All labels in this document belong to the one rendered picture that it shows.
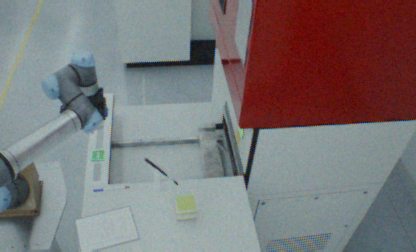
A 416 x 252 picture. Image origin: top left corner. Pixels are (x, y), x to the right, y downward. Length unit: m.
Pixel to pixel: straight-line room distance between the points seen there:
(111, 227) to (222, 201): 0.42
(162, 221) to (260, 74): 0.62
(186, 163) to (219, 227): 0.46
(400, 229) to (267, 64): 1.95
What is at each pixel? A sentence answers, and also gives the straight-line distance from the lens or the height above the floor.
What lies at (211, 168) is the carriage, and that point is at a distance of 1.69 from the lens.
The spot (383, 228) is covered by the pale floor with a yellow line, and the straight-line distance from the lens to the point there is 2.86.
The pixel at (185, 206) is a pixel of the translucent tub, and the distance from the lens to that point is 1.39.
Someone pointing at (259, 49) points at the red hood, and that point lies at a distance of 1.17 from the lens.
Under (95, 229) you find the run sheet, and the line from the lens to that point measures 1.44.
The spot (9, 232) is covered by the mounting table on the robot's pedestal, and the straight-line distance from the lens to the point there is 1.71.
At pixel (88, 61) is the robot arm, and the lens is 1.31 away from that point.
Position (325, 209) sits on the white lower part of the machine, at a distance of 1.96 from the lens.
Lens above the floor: 2.18
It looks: 44 degrees down
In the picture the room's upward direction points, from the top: 4 degrees clockwise
